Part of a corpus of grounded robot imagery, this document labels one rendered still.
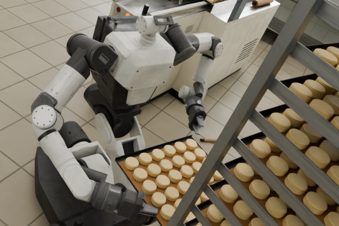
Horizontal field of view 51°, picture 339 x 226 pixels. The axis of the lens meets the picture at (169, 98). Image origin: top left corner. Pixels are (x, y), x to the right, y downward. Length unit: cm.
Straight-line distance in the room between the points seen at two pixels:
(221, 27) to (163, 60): 142
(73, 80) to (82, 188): 36
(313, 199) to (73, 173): 70
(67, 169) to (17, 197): 98
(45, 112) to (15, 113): 138
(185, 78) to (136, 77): 170
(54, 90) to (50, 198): 82
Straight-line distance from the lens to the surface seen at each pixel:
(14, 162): 230
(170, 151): 144
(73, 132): 201
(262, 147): 91
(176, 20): 247
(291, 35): 73
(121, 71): 133
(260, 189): 94
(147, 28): 131
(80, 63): 126
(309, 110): 76
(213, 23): 279
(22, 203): 213
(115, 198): 119
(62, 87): 124
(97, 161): 190
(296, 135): 85
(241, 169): 96
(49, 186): 199
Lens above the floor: 174
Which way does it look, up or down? 34 degrees down
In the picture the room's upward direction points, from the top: 24 degrees clockwise
